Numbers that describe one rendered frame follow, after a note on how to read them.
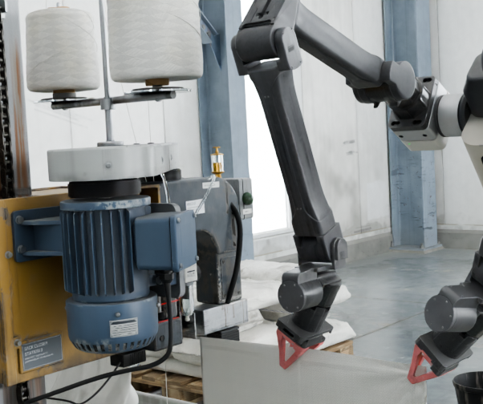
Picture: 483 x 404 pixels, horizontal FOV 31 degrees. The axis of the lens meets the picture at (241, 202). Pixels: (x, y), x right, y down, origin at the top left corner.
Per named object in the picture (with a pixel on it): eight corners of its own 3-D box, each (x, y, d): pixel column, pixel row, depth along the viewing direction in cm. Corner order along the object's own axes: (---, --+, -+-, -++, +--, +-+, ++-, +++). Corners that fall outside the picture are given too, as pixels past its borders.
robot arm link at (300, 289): (347, 236, 156) (307, 235, 162) (310, 244, 147) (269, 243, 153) (351, 302, 157) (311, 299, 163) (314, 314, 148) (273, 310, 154)
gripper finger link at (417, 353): (390, 368, 149) (423, 334, 144) (411, 358, 154) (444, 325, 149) (416, 400, 146) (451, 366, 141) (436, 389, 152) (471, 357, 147)
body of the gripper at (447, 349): (411, 343, 143) (439, 314, 139) (441, 329, 150) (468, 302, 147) (437, 374, 140) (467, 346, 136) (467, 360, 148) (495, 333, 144)
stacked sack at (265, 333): (301, 344, 490) (300, 318, 489) (227, 373, 439) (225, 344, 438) (241, 337, 517) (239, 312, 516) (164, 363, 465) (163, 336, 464)
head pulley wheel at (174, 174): (190, 179, 185) (189, 167, 184) (160, 183, 178) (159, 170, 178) (160, 179, 190) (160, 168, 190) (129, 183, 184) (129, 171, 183)
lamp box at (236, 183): (253, 217, 195) (251, 177, 195) (241, 220, 192) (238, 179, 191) (228, 217, 200) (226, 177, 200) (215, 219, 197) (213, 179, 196)
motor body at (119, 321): (178, 341, 148) (170, 194, 147) (111, 361, 137) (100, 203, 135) (117, 332, 158) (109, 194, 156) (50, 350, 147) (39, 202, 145)
